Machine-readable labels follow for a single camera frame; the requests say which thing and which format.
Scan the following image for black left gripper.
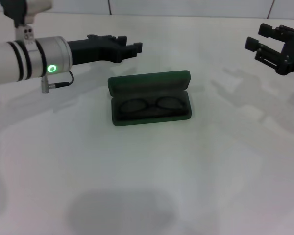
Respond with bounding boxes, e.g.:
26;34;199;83
67;34;143;66

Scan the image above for green glasses case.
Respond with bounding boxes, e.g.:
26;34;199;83
107;70;193;127

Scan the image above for black glasses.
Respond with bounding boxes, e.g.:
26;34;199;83
118;95;188;118

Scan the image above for black cable with metal plug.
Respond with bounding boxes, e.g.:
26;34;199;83
41;70;75;94

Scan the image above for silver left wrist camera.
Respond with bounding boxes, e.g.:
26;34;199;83
0;0;53;45

